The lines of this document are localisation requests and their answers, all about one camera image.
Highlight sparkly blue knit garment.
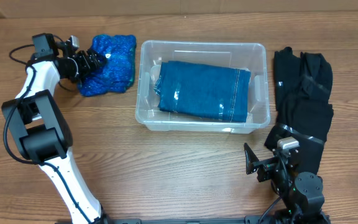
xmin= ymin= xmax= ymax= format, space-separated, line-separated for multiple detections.
xmin=78 ymin=34 xmax=137 ymax=97

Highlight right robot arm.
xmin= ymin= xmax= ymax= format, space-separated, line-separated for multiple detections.
xmin=244 ymin=138 xmax=331 ymax=224

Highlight blue denim jeans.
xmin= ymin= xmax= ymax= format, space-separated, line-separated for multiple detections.
xmin=154 ymin=60 xmax=251 ymax=123

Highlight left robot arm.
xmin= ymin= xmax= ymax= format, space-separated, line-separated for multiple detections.
xmin=1 ymin=33 xmax=110 ymax=223

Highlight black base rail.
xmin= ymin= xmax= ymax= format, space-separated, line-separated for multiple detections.
xmin=54 ymin=214 xmax=331 ymax=224

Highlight black garment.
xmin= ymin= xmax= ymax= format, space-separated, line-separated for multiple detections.
xmin=264 ymin=47 xmax=334 ymax=174

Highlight clear plastic storage bin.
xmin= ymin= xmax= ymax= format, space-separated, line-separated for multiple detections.
xmin=135 ymin=40 xmax=270 ymax=134

